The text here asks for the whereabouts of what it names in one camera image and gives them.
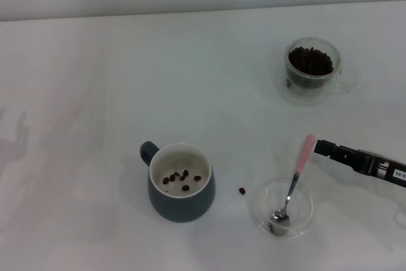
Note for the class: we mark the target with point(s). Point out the clear double-wall glass cup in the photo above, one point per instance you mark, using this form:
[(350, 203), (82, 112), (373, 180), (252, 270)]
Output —
[(337, 61)]

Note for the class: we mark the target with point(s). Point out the clear glass saucer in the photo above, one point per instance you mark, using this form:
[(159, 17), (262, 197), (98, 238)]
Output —
[(280, 91)]

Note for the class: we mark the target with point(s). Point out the pile of coffee beans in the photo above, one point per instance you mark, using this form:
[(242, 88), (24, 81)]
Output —
[(311, 63)]

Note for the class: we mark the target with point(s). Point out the dark grey ceramic mug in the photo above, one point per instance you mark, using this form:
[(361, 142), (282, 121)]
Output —
[(180, 210)]

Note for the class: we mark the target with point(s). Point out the small clear glass dish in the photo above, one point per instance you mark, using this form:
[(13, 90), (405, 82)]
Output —
[(304, 220)]

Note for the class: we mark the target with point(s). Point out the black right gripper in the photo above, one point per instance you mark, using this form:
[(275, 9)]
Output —
[(396, 172)]

